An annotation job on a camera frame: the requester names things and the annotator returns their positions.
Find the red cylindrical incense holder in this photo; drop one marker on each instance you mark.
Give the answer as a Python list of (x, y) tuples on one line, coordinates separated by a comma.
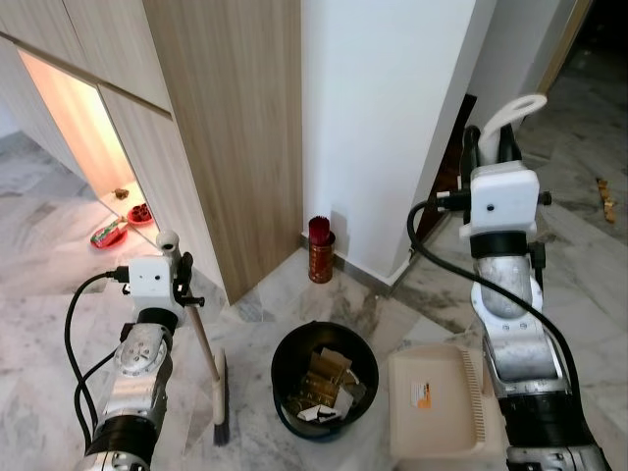
[(321, 255)]

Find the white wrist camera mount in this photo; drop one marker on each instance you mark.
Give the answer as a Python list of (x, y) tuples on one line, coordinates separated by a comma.
[(152, 285), (500, 201)]

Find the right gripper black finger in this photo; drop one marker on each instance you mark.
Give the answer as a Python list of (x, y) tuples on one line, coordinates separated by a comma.
[(472, 144), (508, 145)]

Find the beige broom with dark bristles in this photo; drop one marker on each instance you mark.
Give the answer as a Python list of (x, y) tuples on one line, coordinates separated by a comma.
[(221, 402)]

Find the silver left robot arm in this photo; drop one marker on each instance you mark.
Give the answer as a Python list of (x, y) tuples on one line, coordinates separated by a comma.
[(137, 363)]

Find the black round trash bin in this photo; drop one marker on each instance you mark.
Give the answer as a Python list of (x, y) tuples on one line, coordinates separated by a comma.
[(294, 355)]

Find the red bowl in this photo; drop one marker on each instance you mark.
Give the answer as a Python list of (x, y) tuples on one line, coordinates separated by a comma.
[(140, 214)]

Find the small golden floor object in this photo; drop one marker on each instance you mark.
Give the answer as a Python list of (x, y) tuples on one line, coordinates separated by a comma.
[(607, 204)]

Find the light wooden cabinet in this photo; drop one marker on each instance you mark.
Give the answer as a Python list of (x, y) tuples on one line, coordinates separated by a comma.
[(226, 118)]

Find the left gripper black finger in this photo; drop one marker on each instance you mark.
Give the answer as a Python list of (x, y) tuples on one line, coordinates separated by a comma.
[(184, 271)]

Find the white paper scrap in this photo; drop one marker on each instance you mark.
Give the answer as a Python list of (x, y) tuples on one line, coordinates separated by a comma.
[(319, 412)]

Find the brown cardboard trash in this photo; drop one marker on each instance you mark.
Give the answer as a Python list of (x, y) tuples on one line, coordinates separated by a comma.
[(329, 378)]

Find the red snack packet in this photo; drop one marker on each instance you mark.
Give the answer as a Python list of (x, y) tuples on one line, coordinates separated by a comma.
[(108, 234)]

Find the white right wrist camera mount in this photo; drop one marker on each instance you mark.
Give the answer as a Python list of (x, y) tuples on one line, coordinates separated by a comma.
[(500, 201)]

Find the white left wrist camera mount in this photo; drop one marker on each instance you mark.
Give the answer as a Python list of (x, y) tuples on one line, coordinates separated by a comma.
[(152, 285)]

